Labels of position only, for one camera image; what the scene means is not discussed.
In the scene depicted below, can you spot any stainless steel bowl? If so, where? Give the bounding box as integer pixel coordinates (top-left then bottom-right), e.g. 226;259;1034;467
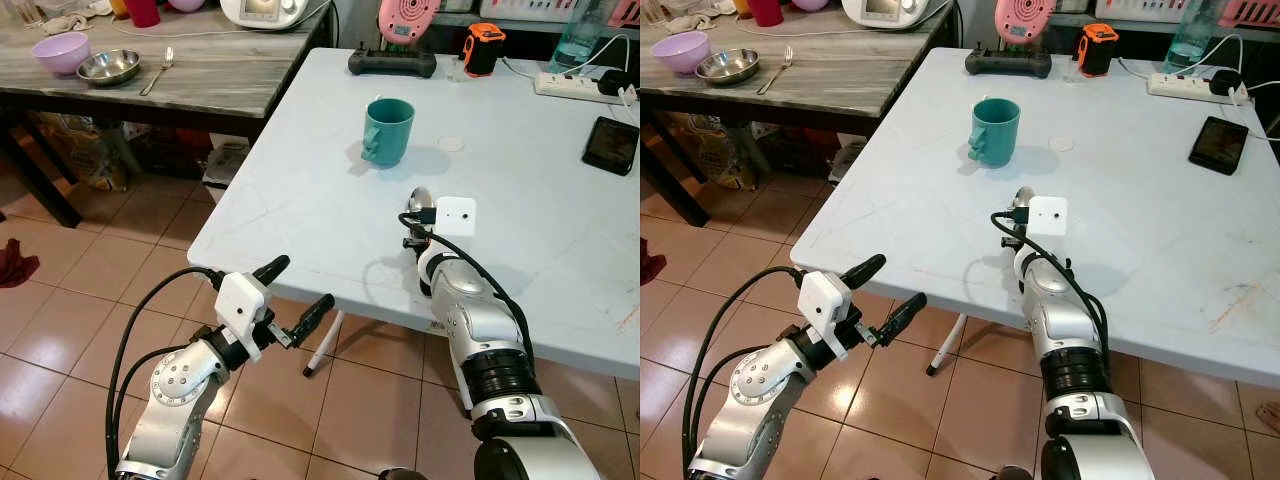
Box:
696;48;761;86
77;49;142;87

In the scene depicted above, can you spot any crumpled beige cloth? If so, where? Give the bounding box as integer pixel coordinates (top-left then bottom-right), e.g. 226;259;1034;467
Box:
40;10;111;36
665;10;731;36

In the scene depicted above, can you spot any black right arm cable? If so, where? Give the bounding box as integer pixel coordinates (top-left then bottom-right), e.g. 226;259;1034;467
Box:
991;210;1110;373
398;210;534;361

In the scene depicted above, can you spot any white table leg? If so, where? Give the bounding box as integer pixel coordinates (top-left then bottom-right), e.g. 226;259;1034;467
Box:
303;310;346;378
926;313;969;378

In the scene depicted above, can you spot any black handheld controller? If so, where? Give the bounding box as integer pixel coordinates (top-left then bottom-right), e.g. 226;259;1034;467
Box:
348;45;438;79
965;45;1053;79

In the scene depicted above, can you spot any black smartphone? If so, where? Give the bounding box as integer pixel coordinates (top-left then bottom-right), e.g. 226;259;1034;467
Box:
582;116;640;177
1188;116;1250;176

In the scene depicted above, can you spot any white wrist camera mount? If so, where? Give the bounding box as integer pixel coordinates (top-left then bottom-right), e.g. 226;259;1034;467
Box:
214;271;271;347
435;196;477;237
798;270;854;347
1027;196;1068;237

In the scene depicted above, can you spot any short black left arm cable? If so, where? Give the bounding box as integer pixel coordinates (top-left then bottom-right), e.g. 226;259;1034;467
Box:
118;345;196;441
692;345;773;441

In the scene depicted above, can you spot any orange and black device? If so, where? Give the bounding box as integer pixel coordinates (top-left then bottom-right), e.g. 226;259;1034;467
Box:
1077;23;1119;78
462;23;507;78

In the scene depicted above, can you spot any clear teal water bottle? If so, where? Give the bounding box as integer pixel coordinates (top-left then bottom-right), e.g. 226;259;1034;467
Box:
548;0;611;73
1165;0;1226;71

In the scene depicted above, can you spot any white power strip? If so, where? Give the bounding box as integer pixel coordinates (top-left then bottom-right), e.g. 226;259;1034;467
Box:
1147;72;1251;106
533;70;638;105

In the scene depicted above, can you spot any white kitchen appliance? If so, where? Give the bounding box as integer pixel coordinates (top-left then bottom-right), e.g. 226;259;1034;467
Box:
842;0;953;31
219;0;332;31

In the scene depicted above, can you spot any yellow printed bag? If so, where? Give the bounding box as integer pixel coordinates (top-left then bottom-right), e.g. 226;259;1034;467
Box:
690;118;756;191
50;115;131;193

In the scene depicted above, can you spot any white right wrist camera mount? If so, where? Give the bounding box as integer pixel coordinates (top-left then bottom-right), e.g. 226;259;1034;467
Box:
1027;196;1068;237
435;196;477;237

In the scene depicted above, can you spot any white box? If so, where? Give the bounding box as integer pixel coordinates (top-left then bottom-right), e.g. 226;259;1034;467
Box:
828;138;869;186
203;138;251;189

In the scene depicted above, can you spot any teal ceramic mug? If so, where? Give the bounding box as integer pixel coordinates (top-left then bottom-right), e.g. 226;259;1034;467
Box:
361;97;416;169
968;96;1022;168

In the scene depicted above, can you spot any pink round fan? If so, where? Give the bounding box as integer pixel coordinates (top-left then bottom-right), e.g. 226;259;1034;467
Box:
995;0;1058;46
378;0;442;46

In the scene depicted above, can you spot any dark table leg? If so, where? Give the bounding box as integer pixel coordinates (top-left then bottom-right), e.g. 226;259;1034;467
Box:
0;108;83;229
642;108;713;227

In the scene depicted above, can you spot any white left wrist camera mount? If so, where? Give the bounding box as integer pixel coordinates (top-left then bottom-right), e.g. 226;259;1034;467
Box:
798;270;854;347
214;271;271;347

